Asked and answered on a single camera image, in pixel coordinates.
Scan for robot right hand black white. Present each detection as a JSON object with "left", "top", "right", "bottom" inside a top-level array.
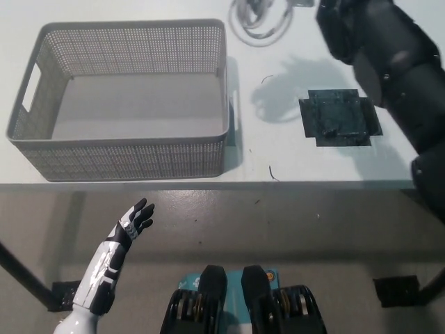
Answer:
[{"left": 314, "top": 0, "right": 394, "bottom": 66}]

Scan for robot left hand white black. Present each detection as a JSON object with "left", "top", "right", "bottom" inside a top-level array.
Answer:
[{"left": 74, "top": 198, "right": 156, "bottom": 315}]

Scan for white power strip with cord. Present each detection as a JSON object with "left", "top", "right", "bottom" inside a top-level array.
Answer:
[{"left": 228, "top": 0, "right": 316, "bottom": 47}]

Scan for black table leg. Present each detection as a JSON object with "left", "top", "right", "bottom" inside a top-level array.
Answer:
[
  {"left": 419, "top": 257, "right": 445, "bottom": 304},
  {"left": 0, "top": 239, "right": 55, "bottom": 309}
]

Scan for black tape patch on table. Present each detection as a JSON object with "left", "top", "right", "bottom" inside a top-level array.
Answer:
[{"left": 298, "top": 88, "right": 383, "bottom": 148}]

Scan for robot body black teal blocks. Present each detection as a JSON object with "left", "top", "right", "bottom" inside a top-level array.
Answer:
[{"left": 159, "top": 264, "right": 327, "bottom": 334}]

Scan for grey perforated plastic basket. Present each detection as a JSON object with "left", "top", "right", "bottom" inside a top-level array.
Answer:
[{"left": 5, "top": 19, "right": 241, "bottom": 182}]

